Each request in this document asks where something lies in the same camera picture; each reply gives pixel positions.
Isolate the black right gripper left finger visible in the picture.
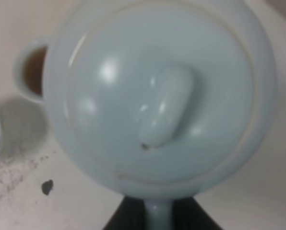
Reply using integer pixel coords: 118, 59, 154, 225
103, 196, 146, 230

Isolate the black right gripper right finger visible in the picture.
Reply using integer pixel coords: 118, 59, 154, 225
173, 197, 222, 230

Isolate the light blue porcelain teapot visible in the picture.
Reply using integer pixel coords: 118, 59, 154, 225
43, 0, 276, 230

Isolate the far light blue teacup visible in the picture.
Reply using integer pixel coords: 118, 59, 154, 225
13, 37, 50, 104

